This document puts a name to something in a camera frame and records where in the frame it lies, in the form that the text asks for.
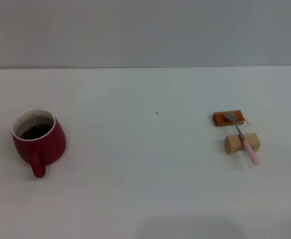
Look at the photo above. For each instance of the red ceramic cup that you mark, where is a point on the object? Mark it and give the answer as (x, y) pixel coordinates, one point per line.
(48, 149)

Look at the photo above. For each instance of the dark orange wooden block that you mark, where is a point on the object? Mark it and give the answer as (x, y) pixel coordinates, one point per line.
(220, 120)

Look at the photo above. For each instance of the light wooden arched block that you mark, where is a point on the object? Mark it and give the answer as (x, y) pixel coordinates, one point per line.
(232, 144)

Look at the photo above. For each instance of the dark coffee liquid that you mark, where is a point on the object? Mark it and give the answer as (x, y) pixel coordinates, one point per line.
(36, 132)

